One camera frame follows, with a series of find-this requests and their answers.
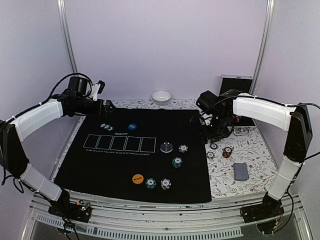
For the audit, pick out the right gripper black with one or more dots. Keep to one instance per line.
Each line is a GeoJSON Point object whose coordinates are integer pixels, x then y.
{"type": "Point", "coordinates": [207, 136]}

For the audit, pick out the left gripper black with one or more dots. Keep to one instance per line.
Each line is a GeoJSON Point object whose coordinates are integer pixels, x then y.
{"type": "Point", "coordinates": [100, 111]}

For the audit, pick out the blue fifty chips row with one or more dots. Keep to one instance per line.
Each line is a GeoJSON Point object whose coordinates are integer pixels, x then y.
{"type": "Point", "coordinates": [106, 127]}

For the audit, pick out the red black chip stack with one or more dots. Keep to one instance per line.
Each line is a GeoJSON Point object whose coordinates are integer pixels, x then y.
{"type": "Point", "coordinates": [227, 151]}

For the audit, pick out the blue peach chip stack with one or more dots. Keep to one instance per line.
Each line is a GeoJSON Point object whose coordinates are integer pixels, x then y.
{"type": "Point", "coordinates": [210, 155]}

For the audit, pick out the blue small blind button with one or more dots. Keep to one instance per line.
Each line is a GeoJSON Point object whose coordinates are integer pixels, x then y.
{"type": "Point", "coordinates": [132, 126]}

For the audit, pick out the blue playing card deck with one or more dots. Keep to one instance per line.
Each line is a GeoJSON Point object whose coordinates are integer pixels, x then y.
{"type": "Point", "coordinates": [241, 172]}

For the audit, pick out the clear acrylic dealer button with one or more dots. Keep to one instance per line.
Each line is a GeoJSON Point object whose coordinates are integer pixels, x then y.
{"type": "Point", "coordinates": [166, 147]}

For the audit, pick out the blue peach stack front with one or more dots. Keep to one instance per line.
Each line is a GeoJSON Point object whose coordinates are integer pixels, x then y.
{"type": "Point", "coordinates": [165, 184]}

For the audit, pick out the orange big blind button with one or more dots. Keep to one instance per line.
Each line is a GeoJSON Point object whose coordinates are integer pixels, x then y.
{"type": "Point", "coordinates": [138, 179]}

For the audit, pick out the green chip stack front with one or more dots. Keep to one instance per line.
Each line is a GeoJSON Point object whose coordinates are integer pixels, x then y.
{"type": "Point", "coordinates": [150, 183]}

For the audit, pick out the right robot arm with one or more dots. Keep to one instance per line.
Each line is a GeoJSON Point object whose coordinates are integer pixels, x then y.
{"type": "Point", "coordinates": [293, 119]}

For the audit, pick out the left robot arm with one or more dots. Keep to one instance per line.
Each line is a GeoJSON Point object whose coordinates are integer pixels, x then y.
{"type": "Point", "coordinates": [79, 98]}

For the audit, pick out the floral tablecloth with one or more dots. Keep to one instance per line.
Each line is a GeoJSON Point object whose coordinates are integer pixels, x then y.
{"type": "Point", "coordinates": [246, 142]}

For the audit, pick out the white ceramic bowl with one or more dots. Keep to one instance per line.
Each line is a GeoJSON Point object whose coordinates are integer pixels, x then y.
{"type": "Point", "coordinates": [161, 97]}

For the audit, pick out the black poker mat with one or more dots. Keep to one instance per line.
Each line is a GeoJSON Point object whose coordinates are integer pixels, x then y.
{"type": "Point", "coordinates": [102, 163]}

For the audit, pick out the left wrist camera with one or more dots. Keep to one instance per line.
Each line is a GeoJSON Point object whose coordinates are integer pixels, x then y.
{"type": "Point", "coordinates": [97, 89]}

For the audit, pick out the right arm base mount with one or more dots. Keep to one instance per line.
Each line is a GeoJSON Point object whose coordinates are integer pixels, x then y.
{"type": "Point", "coordinates": [269, 208]}

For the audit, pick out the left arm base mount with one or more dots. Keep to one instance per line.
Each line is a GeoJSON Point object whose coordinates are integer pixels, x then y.
{"type": "Point", "coordinates": [79, 211]}

